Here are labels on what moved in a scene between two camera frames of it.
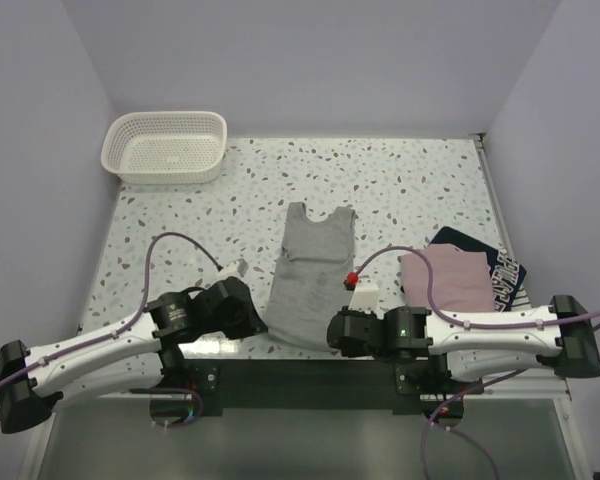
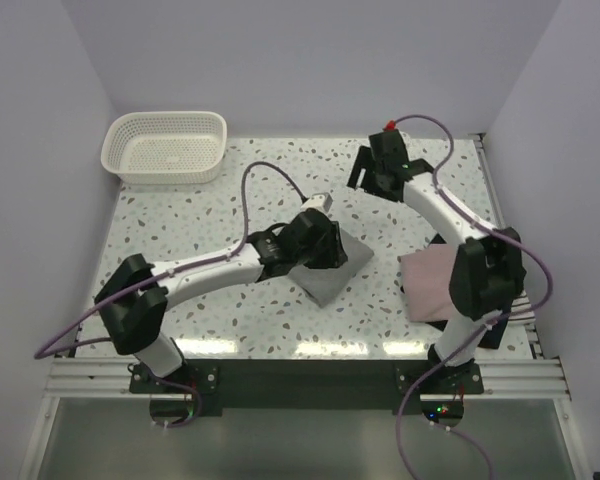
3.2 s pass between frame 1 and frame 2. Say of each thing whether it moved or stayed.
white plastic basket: stayed
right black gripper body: moved
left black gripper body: moved
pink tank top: stayed
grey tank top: moved
